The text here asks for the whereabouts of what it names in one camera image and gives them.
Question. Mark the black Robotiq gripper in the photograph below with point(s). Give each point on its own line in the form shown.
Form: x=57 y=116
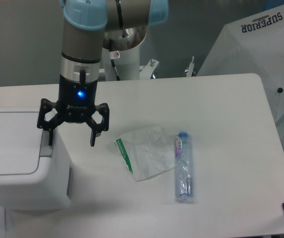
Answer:
x=75 y=104

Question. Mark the white trash can lid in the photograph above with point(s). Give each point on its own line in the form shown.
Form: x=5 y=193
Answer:
x=22 y=144

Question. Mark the white trash can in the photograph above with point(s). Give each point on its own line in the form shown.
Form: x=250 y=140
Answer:
x=48 y=188

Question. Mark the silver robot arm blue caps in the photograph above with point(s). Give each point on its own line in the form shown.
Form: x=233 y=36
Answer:
x=86 y=23

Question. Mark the crumpled white green plastic bag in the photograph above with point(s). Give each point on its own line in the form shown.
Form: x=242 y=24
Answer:
x=145 y=152

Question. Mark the clear plastic water bottle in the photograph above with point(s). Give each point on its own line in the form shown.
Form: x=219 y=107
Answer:
x=184 y=170

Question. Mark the white umbrella Superior print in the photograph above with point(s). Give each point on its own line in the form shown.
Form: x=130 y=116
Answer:
x=253 y=44

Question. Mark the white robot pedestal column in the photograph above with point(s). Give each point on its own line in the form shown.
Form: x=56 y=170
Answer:
x=124 y=44

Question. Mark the white metal base frame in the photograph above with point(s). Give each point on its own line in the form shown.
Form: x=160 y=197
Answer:
x=113 y=70

